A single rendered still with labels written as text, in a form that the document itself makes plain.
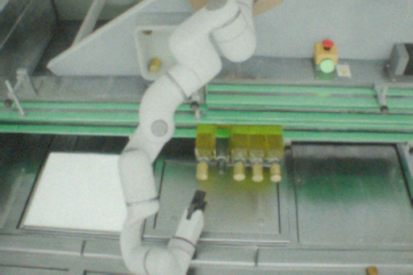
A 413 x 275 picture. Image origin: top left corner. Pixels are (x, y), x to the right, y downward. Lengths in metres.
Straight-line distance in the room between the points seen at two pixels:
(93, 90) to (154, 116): 0.63
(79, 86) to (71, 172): 0.32
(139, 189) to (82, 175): 0.56
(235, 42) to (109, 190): 0.73
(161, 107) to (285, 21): 0.60
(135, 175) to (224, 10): 0.45
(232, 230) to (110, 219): 0.40
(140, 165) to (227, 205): 0.47
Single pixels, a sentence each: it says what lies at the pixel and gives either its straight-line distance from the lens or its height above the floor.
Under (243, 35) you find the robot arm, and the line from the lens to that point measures 1.05.
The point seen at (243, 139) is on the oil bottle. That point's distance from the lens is 1.39.
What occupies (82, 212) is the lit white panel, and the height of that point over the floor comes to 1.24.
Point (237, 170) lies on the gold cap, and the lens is 1.33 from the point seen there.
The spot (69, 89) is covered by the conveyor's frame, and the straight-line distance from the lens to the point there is 1.63.
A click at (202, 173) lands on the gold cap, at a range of 1.32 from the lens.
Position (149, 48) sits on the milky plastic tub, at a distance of 1.49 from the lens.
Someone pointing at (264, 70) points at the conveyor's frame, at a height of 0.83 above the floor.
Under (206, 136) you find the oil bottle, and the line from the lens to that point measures 1.40.
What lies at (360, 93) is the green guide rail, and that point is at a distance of 1.46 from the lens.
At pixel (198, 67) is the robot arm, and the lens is 1.02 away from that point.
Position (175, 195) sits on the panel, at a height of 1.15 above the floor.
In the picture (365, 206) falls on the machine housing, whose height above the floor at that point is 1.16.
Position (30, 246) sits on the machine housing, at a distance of 1.49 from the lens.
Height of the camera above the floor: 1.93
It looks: 43 degrees down
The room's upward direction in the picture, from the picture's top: 175 degrees counter-clockwise
